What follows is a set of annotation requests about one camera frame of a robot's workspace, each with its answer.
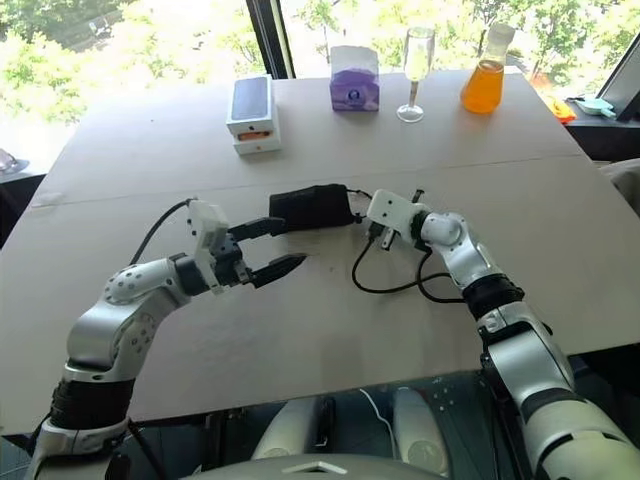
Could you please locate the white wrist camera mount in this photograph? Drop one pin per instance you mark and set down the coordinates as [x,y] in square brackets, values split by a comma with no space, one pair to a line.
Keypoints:
[207,225]
[392,205]

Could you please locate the dark window frame post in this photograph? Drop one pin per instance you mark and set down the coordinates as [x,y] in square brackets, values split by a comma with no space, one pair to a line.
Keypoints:
[272,35]

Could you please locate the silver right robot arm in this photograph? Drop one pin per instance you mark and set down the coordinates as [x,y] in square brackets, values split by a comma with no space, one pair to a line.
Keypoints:
[525,360]

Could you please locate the glass flask with orange liquid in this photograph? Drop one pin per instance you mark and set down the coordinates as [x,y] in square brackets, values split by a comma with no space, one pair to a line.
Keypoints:
[482,90]

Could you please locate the clear champagne glass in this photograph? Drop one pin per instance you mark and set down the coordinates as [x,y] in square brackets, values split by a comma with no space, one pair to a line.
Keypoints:
[417,55]

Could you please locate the white phone box black picture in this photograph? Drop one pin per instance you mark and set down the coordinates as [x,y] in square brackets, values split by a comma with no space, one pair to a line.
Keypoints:
[251,100]

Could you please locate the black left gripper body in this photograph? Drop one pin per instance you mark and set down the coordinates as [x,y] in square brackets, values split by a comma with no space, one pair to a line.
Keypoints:
[231,262]

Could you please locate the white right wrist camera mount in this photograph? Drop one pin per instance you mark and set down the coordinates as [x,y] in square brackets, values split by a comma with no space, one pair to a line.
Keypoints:
[392,205]

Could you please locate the orange cloth item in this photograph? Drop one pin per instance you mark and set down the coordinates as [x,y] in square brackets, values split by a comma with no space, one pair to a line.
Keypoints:
[562,107]

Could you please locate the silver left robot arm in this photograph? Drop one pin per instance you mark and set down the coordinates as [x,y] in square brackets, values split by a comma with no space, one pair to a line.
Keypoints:
[105,335]

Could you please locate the purple glass dish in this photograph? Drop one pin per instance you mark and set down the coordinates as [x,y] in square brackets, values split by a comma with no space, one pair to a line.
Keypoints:
[10,162]

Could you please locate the beige cushion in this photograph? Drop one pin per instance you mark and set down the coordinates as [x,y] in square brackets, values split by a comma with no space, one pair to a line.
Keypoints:
[625,185]

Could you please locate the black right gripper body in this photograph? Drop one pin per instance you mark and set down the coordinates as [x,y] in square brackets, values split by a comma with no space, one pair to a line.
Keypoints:
[378,231]

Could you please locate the teal plastic item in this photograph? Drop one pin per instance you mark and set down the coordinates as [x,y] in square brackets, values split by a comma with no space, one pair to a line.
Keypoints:
[595,106]

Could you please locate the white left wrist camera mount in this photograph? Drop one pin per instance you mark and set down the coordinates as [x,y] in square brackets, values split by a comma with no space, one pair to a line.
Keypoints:
[207,225]

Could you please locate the purple tissue box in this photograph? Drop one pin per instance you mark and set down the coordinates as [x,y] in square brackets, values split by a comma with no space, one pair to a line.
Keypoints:
[355,82]

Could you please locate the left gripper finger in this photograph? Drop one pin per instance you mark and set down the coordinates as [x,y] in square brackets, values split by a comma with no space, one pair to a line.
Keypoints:
[277,268]
[257,227]

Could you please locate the grey rounded robot torso shell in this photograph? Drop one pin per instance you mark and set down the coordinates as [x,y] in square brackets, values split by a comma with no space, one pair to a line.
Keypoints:
[300,470]

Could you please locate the white rounded robot leg shell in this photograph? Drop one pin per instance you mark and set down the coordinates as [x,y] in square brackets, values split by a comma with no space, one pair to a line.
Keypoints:
[290,430]
[420,430]

